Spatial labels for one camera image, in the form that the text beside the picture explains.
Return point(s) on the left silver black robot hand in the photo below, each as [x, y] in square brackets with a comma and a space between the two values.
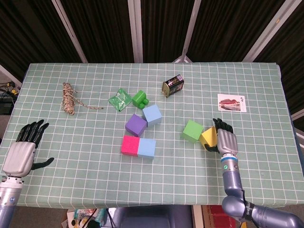
[20, 158]

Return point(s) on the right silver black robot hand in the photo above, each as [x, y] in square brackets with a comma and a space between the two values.
[228, 142]

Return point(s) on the yellow foam cube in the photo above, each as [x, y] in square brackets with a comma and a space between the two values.
[209, 137]

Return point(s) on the light blue foam cube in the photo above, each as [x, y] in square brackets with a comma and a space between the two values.
[152, 115]
[146, 148]

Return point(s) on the purple foam cube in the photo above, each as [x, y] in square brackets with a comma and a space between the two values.
[135, 124]

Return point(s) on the pink foam cube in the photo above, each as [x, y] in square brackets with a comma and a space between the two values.
[130, 145]

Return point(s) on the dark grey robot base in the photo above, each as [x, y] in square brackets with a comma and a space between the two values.
[154, 218]

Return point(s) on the green foam cube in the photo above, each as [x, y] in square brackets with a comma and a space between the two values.
[192, 130]

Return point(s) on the postcard with red building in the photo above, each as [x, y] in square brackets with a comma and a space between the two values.
[231, 102]

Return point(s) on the black equipment box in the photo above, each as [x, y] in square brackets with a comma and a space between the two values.
[6, 105]

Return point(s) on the red box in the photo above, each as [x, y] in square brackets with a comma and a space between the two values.
[216, 211]

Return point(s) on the green checked tablecloth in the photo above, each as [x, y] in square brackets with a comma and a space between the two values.
[166, 178]

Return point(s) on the black luncheon meat tin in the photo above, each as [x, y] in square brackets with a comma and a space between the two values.
[173, 85]

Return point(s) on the colourful printed bag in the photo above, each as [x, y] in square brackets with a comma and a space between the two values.
[83, 215]

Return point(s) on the green plastic building brick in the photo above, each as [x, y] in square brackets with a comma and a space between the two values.
[139, 97]

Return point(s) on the green foil sachet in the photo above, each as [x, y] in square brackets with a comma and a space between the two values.
[120, 99]

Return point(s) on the white metal frame post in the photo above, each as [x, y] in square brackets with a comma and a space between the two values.
[135, 31]
[71, 33]
[298, 115]
[10, 76]
[191, 28]
[269, 28]

